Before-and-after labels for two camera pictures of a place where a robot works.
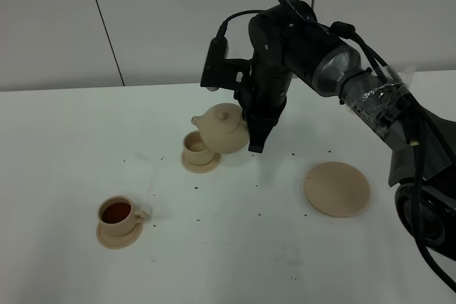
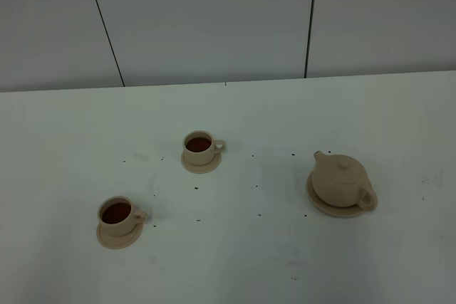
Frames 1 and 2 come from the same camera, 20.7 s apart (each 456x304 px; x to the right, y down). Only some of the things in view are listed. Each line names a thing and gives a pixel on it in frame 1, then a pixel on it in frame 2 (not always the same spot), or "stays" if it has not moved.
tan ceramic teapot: [224, 128] to [340, 181]
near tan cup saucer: [119, 242] stays
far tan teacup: [194, 151] stays
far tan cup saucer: [203, 168] stays
